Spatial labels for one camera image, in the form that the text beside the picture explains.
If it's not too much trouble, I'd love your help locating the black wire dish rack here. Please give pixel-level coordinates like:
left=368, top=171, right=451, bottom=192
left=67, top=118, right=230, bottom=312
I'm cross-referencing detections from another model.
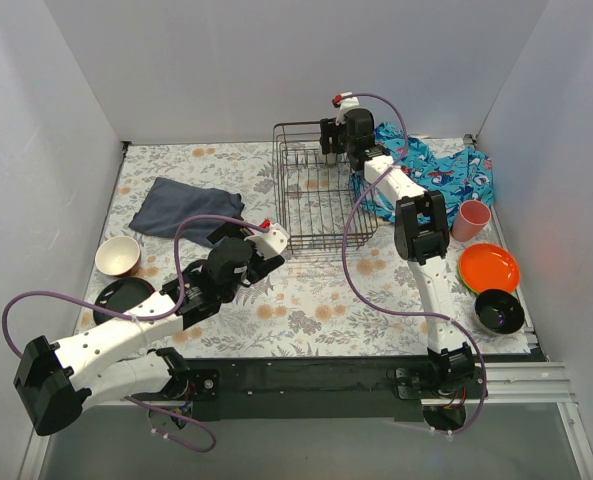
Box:
left=272, top=122, right=378, bottom=256

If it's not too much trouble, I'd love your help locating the red bowl cream inside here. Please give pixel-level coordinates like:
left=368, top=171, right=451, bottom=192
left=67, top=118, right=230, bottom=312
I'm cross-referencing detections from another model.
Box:
left=94, top=236, right=141, bottom=278

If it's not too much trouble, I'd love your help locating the pink plastic cup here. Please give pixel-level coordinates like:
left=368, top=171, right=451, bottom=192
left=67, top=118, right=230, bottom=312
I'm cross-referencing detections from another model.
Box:
left=451, top=200, right=491, bottom=242

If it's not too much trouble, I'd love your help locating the black bowl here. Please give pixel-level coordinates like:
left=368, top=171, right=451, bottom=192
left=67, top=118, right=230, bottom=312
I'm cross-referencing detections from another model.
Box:
left=474, top=289, right=525, bottom=335

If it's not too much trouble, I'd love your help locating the steel cup brown band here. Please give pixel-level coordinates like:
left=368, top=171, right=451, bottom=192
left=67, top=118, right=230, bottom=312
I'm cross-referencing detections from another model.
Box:
left=322, top=153, right=342, bottom=168

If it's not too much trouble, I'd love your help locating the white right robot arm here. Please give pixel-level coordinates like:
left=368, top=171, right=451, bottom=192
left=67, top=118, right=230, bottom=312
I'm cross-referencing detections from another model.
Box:
left=320, top=96, right=475, bottom=398

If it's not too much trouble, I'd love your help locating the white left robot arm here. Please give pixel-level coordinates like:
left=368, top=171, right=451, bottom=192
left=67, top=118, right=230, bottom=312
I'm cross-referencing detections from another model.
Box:
left=13, top=221, right=289, bottom=436

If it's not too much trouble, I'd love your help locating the dark blue folded towel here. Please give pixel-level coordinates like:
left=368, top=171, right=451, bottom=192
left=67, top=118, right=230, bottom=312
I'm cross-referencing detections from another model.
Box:
left=129, top=177, right=245, bottom=239

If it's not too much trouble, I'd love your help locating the blue fish print cloth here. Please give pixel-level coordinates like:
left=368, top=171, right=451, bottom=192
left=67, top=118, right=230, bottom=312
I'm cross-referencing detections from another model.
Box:
left=375, top=122, right=494, bottom=225

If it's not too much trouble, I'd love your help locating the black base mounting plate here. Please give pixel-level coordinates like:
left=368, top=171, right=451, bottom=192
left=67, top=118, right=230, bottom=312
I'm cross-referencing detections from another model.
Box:
left=150, top=355, right=487, bottom=421

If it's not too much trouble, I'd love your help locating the green plate under orange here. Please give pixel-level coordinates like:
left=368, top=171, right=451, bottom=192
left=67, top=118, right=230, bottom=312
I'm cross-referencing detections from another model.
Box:
left=458, top=264, right=481, bottom=295

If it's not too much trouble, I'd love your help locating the orange plastic plate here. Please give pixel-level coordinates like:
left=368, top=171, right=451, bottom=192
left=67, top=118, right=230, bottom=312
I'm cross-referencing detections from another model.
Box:
left=458, top=243, right=521, bottom=293

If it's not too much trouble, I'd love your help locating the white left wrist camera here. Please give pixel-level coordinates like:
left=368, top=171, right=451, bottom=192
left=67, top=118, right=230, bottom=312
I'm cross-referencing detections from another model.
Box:
left=247, top=219, right=289, bottom=260

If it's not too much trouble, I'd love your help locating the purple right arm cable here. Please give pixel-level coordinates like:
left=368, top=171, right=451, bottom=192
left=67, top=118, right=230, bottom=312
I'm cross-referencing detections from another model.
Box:
left=340, top=91, right=489, bottom=437

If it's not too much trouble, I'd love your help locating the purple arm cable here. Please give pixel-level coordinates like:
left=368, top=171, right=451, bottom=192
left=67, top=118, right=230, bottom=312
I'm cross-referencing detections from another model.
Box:
left=340, top=91, right=489, bottom=437
left=1, top=214, right=272, bottom=454

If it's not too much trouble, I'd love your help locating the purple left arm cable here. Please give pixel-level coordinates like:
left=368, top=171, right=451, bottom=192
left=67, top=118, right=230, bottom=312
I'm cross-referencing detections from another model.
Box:
left=1, top=214, right=272, bottom=454

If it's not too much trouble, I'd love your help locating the aluminium frame rail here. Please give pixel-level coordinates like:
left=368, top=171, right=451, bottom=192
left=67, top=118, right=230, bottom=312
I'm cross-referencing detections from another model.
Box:
left=21, top=361, right=593, bottom=479

